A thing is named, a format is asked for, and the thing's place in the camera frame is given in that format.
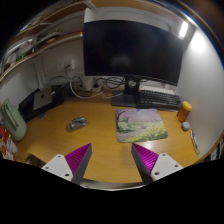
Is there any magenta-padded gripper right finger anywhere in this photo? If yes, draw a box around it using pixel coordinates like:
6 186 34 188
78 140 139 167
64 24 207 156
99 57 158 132
131 143 184 185

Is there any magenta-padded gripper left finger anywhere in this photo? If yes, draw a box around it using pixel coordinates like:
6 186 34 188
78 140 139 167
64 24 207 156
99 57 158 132
41 143 93 186

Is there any transparent grey computer mouse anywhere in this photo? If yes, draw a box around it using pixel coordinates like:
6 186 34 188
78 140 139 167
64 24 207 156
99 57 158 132
66 116 89 133

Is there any cherry blossom print mouse pad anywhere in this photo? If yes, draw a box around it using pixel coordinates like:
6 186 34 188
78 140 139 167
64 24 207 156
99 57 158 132
115 108 169 144

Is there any dark pen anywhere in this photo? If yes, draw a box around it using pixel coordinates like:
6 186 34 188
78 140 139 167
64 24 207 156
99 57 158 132
189 129 200 156

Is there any small grey rounded case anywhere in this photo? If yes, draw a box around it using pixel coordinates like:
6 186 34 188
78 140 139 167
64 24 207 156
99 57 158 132
180 121 191 132

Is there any orange bottle with yellow cap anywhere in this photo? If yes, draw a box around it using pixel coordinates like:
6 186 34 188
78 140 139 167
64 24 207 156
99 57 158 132
176 100 193 123

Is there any black computer keyboard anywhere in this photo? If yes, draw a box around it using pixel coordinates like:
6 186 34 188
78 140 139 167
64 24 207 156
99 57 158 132
137 89 183 112

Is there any black desktop stand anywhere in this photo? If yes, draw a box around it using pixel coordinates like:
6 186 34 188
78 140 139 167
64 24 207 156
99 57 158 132
18 84 67 123

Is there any silver mini computer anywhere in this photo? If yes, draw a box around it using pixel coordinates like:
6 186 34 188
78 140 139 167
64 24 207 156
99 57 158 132
32 85 54 111

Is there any white power strip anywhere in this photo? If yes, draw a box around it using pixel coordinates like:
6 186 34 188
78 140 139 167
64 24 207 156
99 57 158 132
81 79 103 93

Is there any black computer monitor with stand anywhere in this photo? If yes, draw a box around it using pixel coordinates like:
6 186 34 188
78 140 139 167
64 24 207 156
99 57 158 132
82 19 185 108

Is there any bright lamp bar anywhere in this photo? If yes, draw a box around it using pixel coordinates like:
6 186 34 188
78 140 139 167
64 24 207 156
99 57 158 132
178 20 190 39

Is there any white cable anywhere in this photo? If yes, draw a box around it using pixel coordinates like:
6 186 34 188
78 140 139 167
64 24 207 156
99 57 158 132
68 76 114 100

